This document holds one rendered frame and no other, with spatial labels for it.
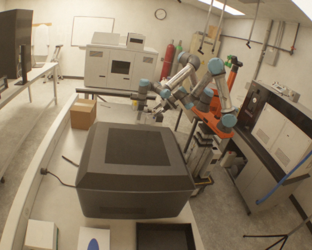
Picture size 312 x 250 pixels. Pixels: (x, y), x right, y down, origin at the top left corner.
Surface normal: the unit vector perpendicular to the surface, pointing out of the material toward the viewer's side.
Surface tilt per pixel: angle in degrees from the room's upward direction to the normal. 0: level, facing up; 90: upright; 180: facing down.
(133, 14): 90
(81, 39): 90
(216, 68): 84
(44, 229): 0
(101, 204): 90
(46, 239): 0
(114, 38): 41
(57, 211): 0
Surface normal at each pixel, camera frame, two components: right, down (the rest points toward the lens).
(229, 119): -0.41, 0.50
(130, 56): 0.16, 0.54
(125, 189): 0.24, 0.00
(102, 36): 0.26, -0.29
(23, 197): 0.20, -0.84
